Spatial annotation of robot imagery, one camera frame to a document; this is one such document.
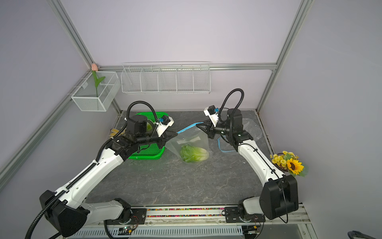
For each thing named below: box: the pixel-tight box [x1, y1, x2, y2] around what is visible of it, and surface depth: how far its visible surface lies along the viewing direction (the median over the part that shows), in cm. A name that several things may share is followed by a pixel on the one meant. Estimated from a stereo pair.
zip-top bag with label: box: [165, 121, 212, 163], surface depth 86 cm
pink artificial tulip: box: [91, 63, 106, 98], surface depth 91 cm
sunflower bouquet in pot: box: [270, 150, 309, 178], surface depth 67 cm
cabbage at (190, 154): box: [180, 144, 210, 163], surface depth 87 cm
